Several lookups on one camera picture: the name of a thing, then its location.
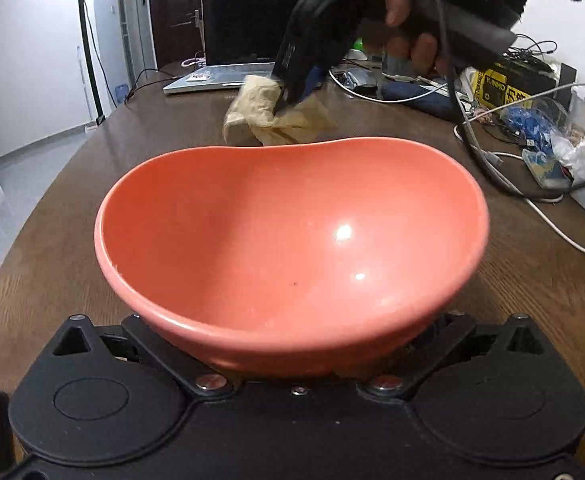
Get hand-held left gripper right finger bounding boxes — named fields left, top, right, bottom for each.
left=362, top=310, right=549, bottom=396

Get person's right hand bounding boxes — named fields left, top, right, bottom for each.
left=357, top=0, right=479, bottom=77

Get long white cable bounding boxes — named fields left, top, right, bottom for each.
left=453, top=82, right=585, bottom=282

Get black device with cables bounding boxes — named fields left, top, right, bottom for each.
left=491, top=34, right=559, bottom=74

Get pink footed bowl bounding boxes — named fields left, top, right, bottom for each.
left=94, top=136, right=491, bottom=380

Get dark brown door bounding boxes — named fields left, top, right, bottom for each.
left=147, top=0, right=218, bottom=69

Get bag of blue parts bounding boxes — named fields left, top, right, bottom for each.
left=501, top=99, right=574, bottom=162

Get black laptop cable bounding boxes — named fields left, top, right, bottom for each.
left=122, top=67, right=184, bottom=106

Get small blue yellow packet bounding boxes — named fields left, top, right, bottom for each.
left=521, top=149, right=569, bottom=187

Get grey computer mouse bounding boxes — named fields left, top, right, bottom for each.
left=344, top=67, right=379, bottom=92

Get flat black slab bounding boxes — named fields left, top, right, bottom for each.
left=557, top=62, right=578, bottom=102

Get dark blue case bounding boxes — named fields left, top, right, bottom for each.
left=377, top=80, right=461, bottom=122

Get beige cloth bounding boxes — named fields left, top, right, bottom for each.
left=222, top=74, right=337, bottom=149

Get black tripod light stand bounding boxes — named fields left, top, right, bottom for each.
left=57, top=0, right=106, bottom=127

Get silver laptop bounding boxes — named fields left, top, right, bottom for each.
left=162, top=0, right=324, bottom=96

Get yellow and black box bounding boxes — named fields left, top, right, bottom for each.
left=471, top=62, right=558, bottom=112

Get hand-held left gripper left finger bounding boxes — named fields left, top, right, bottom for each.
left=50, top=312, right=242, bottom=397

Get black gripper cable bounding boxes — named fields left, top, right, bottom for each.
left=419, top=0, right=585, bottom=198

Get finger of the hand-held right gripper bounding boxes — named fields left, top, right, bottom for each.
left=299, top=62, right=325, bottom=103
left=271, top=60, right=305, bottom=113

